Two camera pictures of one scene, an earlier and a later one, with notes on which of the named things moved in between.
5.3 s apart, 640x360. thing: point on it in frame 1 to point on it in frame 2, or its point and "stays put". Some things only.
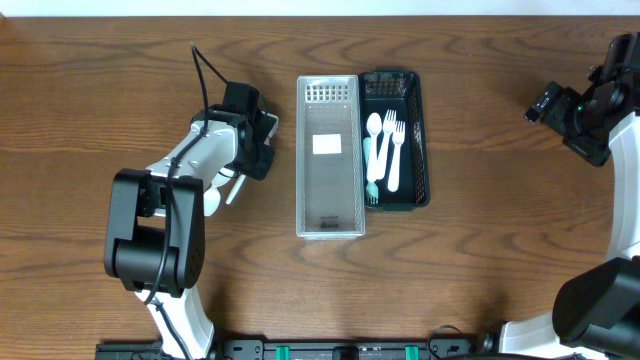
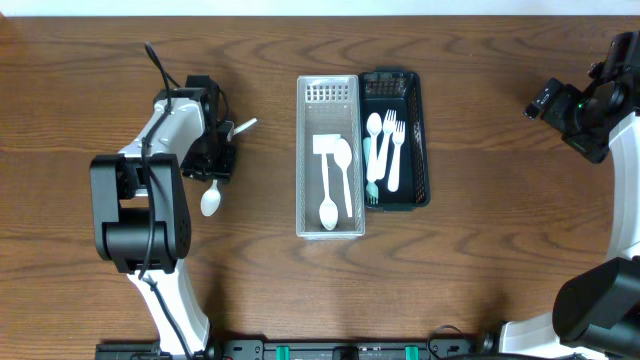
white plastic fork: x=389 y=126 stays put
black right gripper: x=586 y=148 stays put
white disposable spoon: x=235 y=188 to x=343 y=157
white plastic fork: x=398 y=136 stays put
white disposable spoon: x=211 y=201 stays put
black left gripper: x=259 y=163 to x=220 y=163
